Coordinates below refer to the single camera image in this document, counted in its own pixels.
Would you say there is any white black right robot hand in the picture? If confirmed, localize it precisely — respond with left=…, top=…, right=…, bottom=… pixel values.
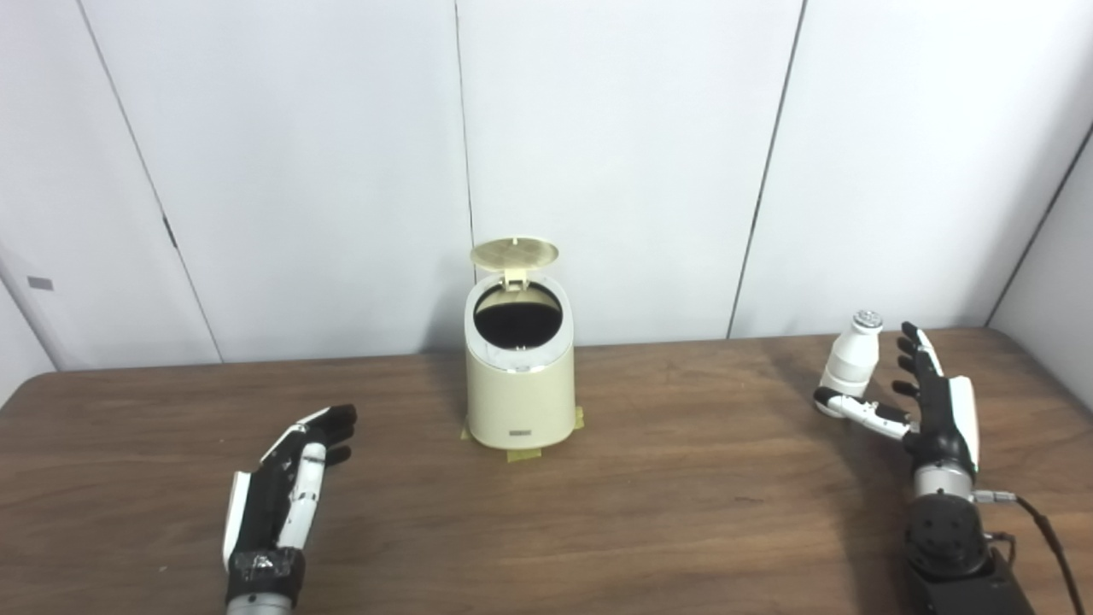
left=813, top=322, right=980, bottom=479

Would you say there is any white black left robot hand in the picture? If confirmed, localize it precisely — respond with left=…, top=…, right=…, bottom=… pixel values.
left=222, top=404, right=358, bottom=603

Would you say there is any small white plastic bottle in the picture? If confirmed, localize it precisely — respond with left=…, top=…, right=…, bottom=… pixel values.
left=817, top=310, right=885, bottom=418

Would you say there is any cream-colored lidded bin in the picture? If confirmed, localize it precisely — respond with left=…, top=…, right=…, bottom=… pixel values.
left=464, top=237, right=576, bottom=450

